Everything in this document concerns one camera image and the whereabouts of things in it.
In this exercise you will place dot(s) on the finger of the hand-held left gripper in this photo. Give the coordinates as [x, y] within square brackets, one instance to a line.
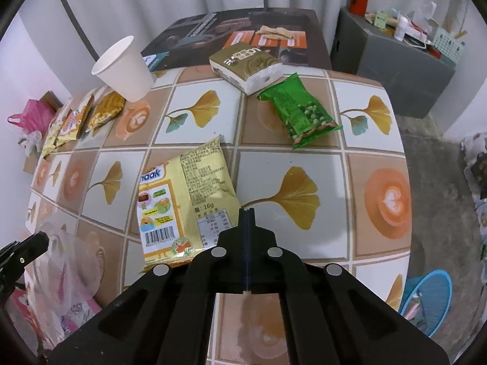
[34, 249]

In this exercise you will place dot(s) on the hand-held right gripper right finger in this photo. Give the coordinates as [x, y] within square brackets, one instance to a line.
[262, 258]

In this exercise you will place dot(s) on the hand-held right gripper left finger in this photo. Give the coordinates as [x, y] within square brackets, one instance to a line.
[232, 258]

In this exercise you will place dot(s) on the clear plastic bag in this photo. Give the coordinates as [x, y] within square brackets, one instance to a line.
[72, 273]

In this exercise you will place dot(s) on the large yellow snack packet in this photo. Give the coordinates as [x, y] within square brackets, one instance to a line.
[179, 197]

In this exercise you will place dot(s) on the blue plastic basket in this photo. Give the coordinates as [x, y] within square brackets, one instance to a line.
[433, 292]

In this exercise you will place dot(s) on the white crumpled plastic bag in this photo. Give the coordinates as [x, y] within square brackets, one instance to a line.
[34, 142]

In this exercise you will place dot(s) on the pale yellow snack packet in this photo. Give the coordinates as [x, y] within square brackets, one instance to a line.
[51, 137]

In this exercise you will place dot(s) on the pink plastic bag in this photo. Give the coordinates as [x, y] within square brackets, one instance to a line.
[34, 116]

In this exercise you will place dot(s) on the brown cardboard box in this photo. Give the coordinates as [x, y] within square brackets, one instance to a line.
[53, 100]

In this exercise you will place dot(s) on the green pea snack packet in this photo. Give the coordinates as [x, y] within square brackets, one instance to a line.
[300, 110]

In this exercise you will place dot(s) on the yellow patterned snack packet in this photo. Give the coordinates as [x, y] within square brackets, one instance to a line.
[108, 108]

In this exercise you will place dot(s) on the gold and white carton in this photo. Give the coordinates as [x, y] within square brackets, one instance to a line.
[243, 64]

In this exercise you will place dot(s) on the white paper cup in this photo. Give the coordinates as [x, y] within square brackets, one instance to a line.
[121, 68]

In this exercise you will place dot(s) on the brown tissue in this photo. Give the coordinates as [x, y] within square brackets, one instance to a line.
[274, 31]

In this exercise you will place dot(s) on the dark printed table mat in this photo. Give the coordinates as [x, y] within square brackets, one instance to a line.
[190, 34]

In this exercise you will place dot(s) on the grey cabinet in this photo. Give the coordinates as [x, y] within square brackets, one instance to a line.
[384, 64]

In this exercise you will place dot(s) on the light green small box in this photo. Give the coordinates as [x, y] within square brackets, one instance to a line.
[382, 19]

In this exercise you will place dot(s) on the small white bottle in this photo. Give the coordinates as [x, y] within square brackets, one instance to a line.
[400, 28]

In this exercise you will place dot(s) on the teal patterned storage box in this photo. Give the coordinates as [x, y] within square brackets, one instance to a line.
[451, 45]

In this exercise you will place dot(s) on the open white carton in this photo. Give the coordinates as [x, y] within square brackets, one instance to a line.
[430, 19]

